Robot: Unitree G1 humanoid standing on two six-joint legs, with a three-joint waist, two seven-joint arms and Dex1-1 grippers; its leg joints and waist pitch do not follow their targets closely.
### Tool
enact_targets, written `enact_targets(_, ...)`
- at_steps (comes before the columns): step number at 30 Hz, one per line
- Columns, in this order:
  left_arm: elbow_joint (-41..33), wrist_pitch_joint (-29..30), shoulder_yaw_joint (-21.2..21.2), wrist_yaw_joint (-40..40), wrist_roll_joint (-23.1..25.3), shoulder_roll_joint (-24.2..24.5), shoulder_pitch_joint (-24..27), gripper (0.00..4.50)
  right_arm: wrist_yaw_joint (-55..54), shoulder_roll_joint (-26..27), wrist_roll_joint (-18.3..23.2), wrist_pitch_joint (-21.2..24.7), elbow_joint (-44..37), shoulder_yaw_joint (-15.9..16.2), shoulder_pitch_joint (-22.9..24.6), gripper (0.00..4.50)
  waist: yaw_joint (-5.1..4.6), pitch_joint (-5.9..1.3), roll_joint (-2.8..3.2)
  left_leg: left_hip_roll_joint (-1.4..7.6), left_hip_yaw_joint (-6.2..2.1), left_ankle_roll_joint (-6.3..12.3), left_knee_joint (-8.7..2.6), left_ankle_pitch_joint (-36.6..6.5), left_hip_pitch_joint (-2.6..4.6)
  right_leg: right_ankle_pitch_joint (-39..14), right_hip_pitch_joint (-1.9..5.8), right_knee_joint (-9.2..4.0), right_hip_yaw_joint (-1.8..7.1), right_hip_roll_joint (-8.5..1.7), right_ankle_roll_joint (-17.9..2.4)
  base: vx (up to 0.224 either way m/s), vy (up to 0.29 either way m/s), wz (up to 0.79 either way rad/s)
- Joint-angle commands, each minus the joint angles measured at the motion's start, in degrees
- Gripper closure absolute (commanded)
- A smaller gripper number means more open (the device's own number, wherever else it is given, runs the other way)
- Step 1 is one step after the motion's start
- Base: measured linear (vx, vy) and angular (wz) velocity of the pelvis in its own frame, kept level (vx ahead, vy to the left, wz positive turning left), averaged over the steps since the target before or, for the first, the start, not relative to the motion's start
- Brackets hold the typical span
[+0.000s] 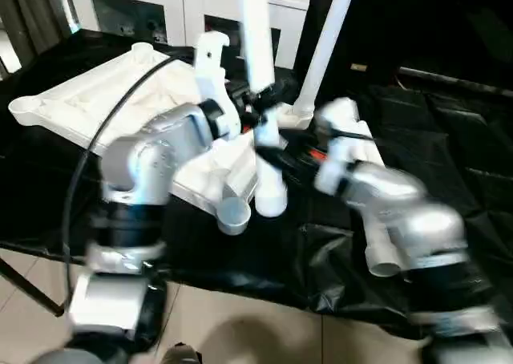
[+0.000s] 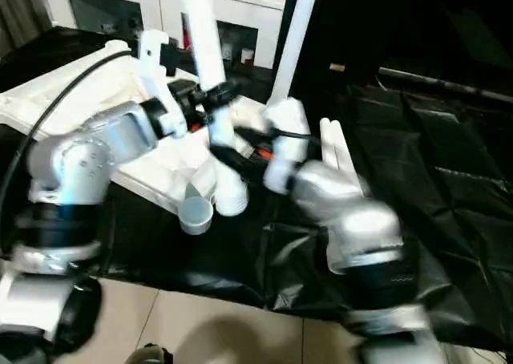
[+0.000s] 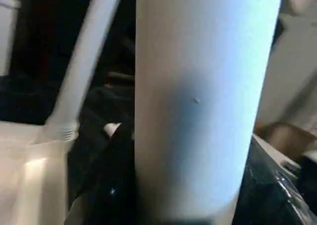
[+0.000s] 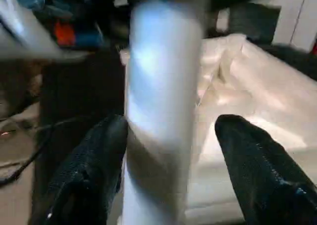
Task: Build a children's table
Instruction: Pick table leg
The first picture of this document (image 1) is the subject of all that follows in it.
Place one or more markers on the white plastic table top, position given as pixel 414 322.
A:
pixel 88 99

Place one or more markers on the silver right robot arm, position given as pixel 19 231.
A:
pixel 409 220

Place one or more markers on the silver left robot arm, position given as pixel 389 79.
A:
pixel 144 171

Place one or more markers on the black work mat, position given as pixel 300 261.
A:
pixel 272 260

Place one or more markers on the small yellow tag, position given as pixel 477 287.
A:
pixel 358 67

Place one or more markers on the dark metal rod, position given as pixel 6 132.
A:
pixel 457 77

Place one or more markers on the dark robot foot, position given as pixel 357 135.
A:
pixel 183 354

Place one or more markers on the dark grey curtain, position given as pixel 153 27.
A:
pixel 32 11

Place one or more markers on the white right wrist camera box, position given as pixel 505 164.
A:
pixel 341 135

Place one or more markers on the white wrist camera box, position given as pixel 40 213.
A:
pixel 341 135
pixel 212 75

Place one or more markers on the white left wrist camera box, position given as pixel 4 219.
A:
pixel 212 75

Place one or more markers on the grey metal frame leg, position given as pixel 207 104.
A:
pixel 32 288

